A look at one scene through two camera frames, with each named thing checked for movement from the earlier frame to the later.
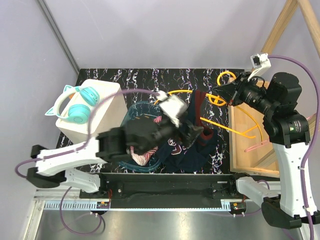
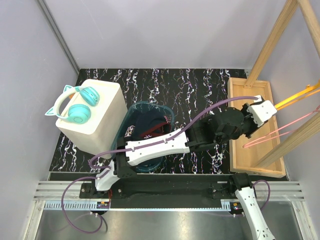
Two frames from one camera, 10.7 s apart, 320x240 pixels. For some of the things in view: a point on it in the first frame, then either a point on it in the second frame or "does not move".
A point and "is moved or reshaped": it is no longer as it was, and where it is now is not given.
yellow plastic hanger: [217, 100] -> [309, 90]
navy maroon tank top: [179, 156] is moved or reshaped
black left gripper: [187, 138] -> [254, 126]
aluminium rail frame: [70, 200] does not move
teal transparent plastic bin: [136, 108] does not move
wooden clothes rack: [250, 148] does not move
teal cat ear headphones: [78, 114] does not move
